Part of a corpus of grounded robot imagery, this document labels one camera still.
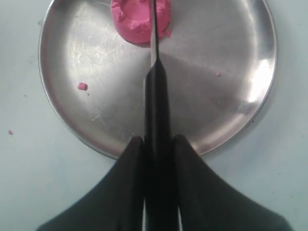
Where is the small pink clay crumb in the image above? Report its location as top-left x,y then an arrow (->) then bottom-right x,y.
77,82 -> 88,91

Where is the round stainless steel plate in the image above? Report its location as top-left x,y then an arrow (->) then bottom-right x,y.
38,0 -> 279,161

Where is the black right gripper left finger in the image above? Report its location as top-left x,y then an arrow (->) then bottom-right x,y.
38,137 -> 145,231

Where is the pink dough lump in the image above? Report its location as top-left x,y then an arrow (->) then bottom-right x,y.
110,0 -> 171,44

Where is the black knife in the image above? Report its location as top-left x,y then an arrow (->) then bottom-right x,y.
144,0 -> 179,231

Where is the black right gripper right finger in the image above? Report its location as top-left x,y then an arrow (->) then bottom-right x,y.
173,135 -> 289,231

